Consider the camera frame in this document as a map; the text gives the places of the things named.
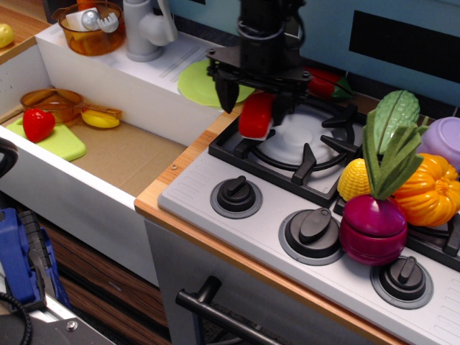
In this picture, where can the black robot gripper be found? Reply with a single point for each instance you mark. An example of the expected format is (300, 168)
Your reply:
(264, 60)

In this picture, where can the light green plastic plate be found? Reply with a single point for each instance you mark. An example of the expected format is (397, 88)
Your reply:
(195, 84)

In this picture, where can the red toy chili pepper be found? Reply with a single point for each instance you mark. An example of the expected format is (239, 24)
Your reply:
(329, 86)

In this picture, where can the black stove burner grate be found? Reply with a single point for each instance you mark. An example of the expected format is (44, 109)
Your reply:
(305, 155)

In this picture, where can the black left stove knob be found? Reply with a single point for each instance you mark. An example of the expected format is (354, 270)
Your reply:
(236, 198)

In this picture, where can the black stove knob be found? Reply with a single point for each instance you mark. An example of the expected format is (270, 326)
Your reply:
(404, 283)
(311, 237)
(236, 198)

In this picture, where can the grey toy faucet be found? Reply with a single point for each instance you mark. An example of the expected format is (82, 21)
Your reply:
(146, 32)

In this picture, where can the yellow toy corn cob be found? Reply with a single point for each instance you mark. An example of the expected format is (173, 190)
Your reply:
(359, 178)

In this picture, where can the black middle stove knob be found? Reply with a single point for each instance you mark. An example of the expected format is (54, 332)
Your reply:
(311, 237)

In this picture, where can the yellow toy lemon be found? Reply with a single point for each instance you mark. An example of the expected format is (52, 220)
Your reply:
(99, 120)

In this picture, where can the white toy fork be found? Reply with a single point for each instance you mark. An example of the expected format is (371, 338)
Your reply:
(108, 20)

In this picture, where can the orange transparent toy pot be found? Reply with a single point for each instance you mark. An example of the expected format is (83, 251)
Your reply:
(90, 42)

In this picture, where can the white toy sink basin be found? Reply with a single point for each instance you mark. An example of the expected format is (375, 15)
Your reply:
(92, 198)

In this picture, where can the purple toy beet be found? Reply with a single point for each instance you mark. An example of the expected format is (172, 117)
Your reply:
(373, 229)

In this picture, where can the silver toy ladle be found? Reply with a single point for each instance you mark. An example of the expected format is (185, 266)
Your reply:
(89, 20)

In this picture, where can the orange transparent measuring cup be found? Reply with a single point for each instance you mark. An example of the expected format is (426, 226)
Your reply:
(65, 105)

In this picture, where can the purple plastic bowl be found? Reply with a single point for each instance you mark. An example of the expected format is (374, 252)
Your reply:
(442, 139)

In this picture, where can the light green cutting board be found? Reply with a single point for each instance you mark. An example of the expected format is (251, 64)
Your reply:
(61, 142)

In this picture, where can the orange toy pumpkin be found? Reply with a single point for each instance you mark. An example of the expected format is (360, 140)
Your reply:
(430, 197)

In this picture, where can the red toy strawberry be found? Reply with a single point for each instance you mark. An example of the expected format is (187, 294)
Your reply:
(37, 124)

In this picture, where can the black right stove knob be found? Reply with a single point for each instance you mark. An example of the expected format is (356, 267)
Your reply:
(404, 283)

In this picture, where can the yellow toy potato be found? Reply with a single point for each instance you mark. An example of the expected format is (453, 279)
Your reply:
(6, 35)

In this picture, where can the grey toy stove top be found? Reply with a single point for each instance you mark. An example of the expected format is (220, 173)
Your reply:
(345, 282)

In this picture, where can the blue clamp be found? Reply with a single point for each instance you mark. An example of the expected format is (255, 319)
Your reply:
(28, 261)

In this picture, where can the black oven door handle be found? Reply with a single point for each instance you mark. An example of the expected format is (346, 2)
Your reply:
(200, 304)

